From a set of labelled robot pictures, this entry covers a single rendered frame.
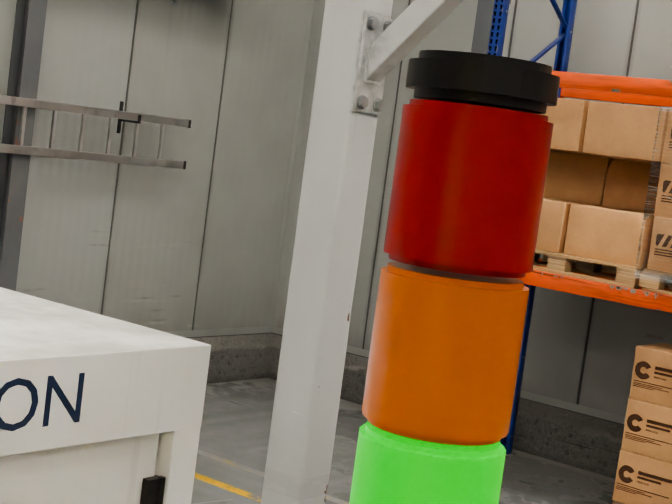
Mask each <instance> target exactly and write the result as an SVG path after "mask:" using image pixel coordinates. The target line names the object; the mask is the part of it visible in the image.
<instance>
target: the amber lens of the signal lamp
mask: <svg viewBox="0 0 672 504"><path fill-rule="evenodd" d="M529 291H530V289H529V288H528V287H526V286H524V282H523V281H522V280H519V279H517V278H500V277H488V276H478V275H470V274H462V273H454V272H448V271H441V270H435V269H429V268H424V267H418V266H414V265H409V264H405V263H401V262H389V263H388V264H387V267H382V268H381V271H380V279H379V286H378V294H377V301H376V308H375V316H374V323H373V331H372V338H371V345H370V353H369V360H368V368H367V375H366V382H365V390H364V397H363V405H362V414H363V415H364V416H365V417H366V418H367V421H368V422H369V423H371V424H372V425H373V426H375V427H377V428H379V429H381V430H384V431H387V432H390V433H393V434H396V435H399V436H403V437H407V438H411V439H416V440H421V441H427V442H433V443H440V444H448V445H463V446H482V445H489V444H494V443H497V442H499V441H500V440H501V439H502V438H505V437H507V435H508V433H509V428H510V421H511V414H512V407H513V401H514V394H515V387H516V380H517V373H518V366H519V359H520V352H521V346H522V339H523V332H524V325H525V318H526V311H527V304H528V298H529Z"/></svg>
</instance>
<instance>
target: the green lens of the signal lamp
mask: <svg viewBox="0 0 672 504"><path fill-rule="evenodd" d="M505 455H506V449H505V447H504V446H503V445H502V444H501V443H500V441H499V442H497V443H494V444H489V445H482V446H463V445H448V444H440V443H433V442H427V441H421V440H416V439H411V438H407V437H403V436H399V435H396V434H393V433H390V432H387V431H384V430H381V429H379V428H377V427H375V426H373V425H372V424H371V423H369V422H368V421H367V422H366V423H365V424H363V425H362V426H360V427H359V434H358V442H357V449H356V456H355V464H354V471H353V479H352V486H351V493H350V501H349V504H499V497H500V490H501V483H502V476H503V469H504V462H505Z"/></svg>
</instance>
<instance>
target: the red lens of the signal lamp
mask: <svg viewBox="0 0 672 504"><path fill-rule="evenodd" d="M553 126H554V124H553V123H550V122H548V117H547V116H544V115H540V114H535V113H529V112H523V111H517V110H510V109H503V108H496V107H489V106H481V105H473V104H465V103H456V102H447V101H437V100H426V99H410V102H409V104H403V108H402V116H401V123H400V131H399V138H398V145H397V153H396V160H395V168H394V175H393V182H392V190H391V197H390V205H389V212H388V219H387V227H386V234H385V242H384V249H383V251H384V252H386V253H388V254H389V259H392V260H394V261H397V262H401V263H405V264H409V265H414V266H418V267H424V268H429V269H435V270H441V271H448V272H454V273H462V274H470V275H478V276H488V277H500V278H524V277H525V275H526V273H530V272H532V270H533V263H534V256H535V249H536V243H537V236H538V229H539V222H540V215H541V208H542V201H543V195H544V188H545V181H546V174H547V167H548V160H549V153H550V146H551V140H552V133H553Z"/></svg>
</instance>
